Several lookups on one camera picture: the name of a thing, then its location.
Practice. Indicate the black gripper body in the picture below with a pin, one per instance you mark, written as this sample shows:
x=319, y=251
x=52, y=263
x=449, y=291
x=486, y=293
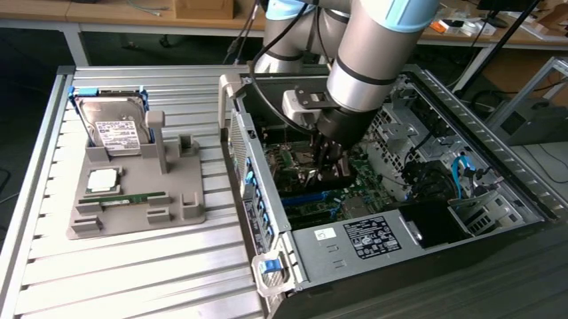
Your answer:
x=350, y=126

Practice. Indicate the small green graphics card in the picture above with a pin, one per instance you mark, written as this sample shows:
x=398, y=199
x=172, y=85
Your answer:
x=327, y=184

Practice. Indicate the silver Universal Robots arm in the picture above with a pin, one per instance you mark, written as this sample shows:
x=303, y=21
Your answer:
x=377, y=50

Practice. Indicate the CPU socket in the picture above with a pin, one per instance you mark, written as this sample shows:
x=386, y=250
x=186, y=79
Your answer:
x=301, y=156

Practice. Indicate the green motherboard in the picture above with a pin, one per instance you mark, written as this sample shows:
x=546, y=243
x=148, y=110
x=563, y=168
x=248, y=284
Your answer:
x=367, y=186

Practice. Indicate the perforated metal drive cage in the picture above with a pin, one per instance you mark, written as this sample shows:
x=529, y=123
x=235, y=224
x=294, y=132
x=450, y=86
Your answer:
x=399, y=129

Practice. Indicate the blue expansion slot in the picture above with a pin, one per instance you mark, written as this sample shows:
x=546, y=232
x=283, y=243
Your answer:
x=306, y=198

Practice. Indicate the grey chipset heat sink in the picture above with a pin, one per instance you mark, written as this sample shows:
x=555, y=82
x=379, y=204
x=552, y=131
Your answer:
x=354, y=206

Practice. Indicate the open black PC case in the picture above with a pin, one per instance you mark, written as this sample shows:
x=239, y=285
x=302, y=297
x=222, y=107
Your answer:
x=275, y=99

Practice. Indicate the grey power supply unit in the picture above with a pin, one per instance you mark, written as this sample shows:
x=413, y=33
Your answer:
x=333, y=252

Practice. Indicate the black plastic shroud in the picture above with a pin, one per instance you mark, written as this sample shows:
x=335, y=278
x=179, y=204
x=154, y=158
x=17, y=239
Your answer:
x=434, y=226

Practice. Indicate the blue case release latch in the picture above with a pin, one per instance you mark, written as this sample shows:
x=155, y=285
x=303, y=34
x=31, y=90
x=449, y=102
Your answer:
x=270, y=266

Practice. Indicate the small orange box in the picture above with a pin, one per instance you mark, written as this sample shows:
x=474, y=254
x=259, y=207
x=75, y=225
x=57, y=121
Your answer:
x=444, y=26

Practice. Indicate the slotted metal disk bay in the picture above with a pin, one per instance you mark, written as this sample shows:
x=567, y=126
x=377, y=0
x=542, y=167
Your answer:
x=484, y=216

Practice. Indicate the grey computer tower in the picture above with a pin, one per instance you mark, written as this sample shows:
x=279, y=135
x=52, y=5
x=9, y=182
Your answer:
x=532, y=123

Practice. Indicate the small white box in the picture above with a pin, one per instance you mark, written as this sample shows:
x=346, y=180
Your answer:
x=478, y=28

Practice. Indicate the black slanted pole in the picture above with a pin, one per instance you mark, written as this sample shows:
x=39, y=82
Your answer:
x=498, y=43

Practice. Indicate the grey plastic parts rack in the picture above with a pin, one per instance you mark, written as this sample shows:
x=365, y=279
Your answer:
x=132, y=177

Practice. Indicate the green RAM stick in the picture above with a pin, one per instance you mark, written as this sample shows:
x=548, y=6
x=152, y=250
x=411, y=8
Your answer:
x=128, y=198

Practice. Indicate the black monitor stand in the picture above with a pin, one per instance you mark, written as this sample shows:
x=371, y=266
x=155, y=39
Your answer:
x=492, y=18

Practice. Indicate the hard disk in blue carrier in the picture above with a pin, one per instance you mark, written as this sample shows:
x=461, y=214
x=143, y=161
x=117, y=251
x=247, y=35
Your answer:
x=115, y=129

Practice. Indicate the brown cardboard box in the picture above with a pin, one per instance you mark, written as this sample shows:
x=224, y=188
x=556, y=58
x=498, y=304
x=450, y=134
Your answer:
x=203, y=9

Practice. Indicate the silver CPU chip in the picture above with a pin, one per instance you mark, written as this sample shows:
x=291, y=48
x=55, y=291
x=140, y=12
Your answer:
x=103, y=181

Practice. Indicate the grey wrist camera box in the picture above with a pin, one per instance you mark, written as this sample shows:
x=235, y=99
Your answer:
x=294, y=106

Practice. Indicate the wooden desk white frame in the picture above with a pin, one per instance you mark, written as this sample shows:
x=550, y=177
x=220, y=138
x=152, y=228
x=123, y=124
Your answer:
x=444, y=38
x=67, y=10

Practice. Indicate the aluminium profile frame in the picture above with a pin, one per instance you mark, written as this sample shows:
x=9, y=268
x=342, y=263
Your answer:
x=549, y=66

